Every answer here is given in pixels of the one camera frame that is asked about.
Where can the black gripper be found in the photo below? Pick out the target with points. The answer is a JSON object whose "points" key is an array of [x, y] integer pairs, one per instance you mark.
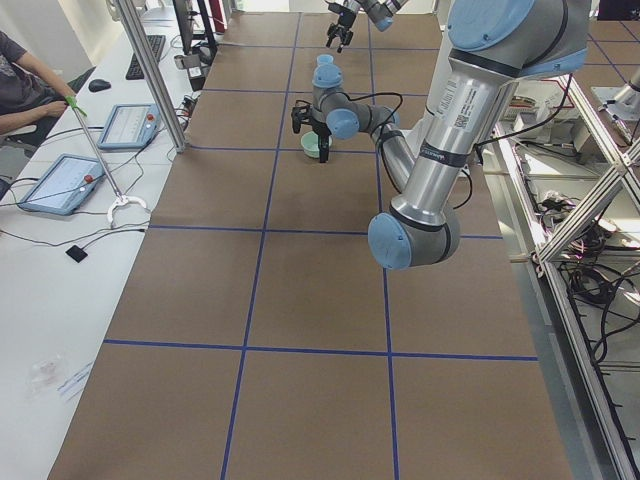
{"points": [[321, 131], [344, 20]]}

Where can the light blue plastic cup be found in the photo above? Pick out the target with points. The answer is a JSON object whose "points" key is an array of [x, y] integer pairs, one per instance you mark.
{"points": [[324, 59]]}

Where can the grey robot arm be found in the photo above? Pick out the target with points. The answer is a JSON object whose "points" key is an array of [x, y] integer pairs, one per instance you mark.
{"points": [[486, 45], [380, 13]]}

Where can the light green ceramic bowl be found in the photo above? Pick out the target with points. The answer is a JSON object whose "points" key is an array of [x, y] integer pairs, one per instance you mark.
{"points": [[310, 144]]}

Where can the black computer monitor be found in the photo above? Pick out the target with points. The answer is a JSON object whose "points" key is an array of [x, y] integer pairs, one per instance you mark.
{"points": [[196, 33]]}

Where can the far blue teach pendant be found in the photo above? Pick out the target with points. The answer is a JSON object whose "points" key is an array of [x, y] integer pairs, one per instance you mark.
{"points": [[129, 127]]}

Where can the blue teach pendant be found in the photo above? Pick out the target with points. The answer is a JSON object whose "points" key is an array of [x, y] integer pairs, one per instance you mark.
{"points": [[64, 186], [129, 127]]}

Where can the long metal grabber stick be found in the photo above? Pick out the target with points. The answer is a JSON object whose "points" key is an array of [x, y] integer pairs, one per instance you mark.
{"points": [[121, 199]]}

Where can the black computer mouse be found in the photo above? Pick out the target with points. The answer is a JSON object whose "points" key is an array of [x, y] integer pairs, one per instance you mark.
{"points": [[98, 85]]}

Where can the near blue teach pendant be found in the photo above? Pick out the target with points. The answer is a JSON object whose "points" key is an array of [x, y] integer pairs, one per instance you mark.
{"points": [[64, 186]]}

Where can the small black square pad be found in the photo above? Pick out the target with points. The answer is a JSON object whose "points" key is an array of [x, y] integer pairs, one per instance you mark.
{"points": [[76, 253]]}

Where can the seated person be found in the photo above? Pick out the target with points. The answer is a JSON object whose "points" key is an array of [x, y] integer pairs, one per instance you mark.
{"points": [[31, 92]]}

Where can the clear plastic bag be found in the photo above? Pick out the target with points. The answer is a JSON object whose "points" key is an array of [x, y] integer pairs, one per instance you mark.
{"points": [[45, 375]]}

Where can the aluminium frame post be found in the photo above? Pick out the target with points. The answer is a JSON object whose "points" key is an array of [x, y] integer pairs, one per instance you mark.
{"points": [[142, 49]]}

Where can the aluminium side rack frame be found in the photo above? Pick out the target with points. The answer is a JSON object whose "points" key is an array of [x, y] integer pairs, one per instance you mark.
{"points": [[566, 162]]}

